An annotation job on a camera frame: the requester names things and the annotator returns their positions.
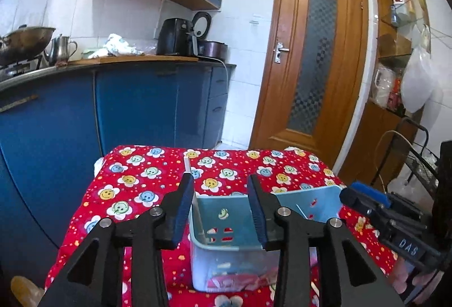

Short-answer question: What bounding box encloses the light blue utensil box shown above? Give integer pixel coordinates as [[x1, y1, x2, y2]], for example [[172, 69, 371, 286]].
[[189, 185, 345, 293]]

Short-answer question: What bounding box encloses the wooden door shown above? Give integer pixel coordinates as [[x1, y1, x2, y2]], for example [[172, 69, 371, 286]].
[[249, 0, 370, 168]]

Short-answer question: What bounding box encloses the patterned white cloth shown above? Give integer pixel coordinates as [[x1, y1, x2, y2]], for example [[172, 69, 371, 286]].
[[88, 33, 145, 58]]

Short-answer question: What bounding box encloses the person's right hand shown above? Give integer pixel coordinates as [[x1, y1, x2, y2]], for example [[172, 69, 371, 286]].
[[388, 252, 436, 306]]

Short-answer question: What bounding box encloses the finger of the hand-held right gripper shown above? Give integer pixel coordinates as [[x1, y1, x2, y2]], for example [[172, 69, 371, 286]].
[[340, 181, 424, 223]]

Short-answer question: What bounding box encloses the white plastic bag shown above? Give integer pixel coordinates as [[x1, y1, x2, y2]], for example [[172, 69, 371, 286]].
[[401, 46, 436, 113]]

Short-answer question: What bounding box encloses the black wire rack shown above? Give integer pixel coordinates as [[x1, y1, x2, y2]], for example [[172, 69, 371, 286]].
[[386, 118, 442, 202]]

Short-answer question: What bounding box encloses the red floral tablecloth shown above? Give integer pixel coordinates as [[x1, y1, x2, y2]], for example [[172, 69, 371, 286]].
[[44, 145, 399, 307]]

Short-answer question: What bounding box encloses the metal kettle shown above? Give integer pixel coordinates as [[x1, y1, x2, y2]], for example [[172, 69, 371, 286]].
[[44, 34, 78, 66]]

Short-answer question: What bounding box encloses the white power cable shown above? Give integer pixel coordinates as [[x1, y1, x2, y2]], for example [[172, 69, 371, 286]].
[[198, 54, 230, 96]]

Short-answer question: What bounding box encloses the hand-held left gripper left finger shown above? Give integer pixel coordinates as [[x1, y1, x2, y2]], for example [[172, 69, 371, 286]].
[[37, 173, 195, 307]]

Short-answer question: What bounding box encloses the metal door handle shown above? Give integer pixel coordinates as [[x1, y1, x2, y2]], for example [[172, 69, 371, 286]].
[[273, 42, 290, 64]]

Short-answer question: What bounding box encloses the metal wok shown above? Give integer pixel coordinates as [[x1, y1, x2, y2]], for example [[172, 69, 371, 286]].
[[0, 25, 57, 67]]

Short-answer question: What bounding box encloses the rice cooker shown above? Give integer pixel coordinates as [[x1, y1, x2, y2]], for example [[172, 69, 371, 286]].
[[191, 11, 229, 59]]

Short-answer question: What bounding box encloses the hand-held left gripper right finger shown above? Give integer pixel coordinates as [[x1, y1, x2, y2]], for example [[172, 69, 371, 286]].
[[246, 174, 407, 307]]

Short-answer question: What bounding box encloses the pale flat stick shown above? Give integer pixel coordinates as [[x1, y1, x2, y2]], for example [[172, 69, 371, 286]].
[[184, 157, 205, 244]]

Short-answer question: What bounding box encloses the black air fryer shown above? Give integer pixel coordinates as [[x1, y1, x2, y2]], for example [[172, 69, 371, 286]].
[[156, 18, 198, 57]]

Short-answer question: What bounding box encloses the wooden shelf unit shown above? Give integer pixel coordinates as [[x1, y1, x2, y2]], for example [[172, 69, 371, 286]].
[[337, 0, 431, 187]]

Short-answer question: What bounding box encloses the tan wooden object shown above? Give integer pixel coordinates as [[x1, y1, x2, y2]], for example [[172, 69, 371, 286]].
[[10, 275, 46, 307]]

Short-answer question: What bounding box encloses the gas stove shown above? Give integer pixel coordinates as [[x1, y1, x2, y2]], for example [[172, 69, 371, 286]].
[[0, 58, 43, 83]]

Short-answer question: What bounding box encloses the blue kitchen base cabinet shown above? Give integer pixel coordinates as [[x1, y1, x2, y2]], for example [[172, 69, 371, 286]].
[[0, 61, 236, 269]]

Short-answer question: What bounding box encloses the wooden cutting board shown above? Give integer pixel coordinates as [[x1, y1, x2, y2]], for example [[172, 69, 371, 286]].
[[67, 54, 199, 66]]

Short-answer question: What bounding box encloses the white plastic jug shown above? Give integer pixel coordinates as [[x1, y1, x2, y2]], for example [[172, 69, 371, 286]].
[[373, 67, 396, 106]]

